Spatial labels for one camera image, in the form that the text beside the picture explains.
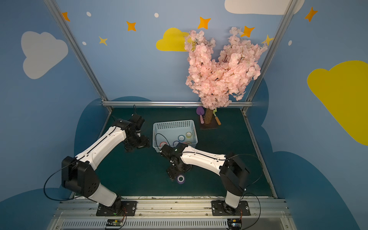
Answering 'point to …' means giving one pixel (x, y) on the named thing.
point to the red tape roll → (162, 143)
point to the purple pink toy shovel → (200, 110)
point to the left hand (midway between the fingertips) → (143, 145)
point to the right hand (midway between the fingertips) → (180, 171)
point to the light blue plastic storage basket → (170, 132)
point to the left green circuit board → (114, 222)
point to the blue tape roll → (181, 138)
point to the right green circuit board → (234, 224)
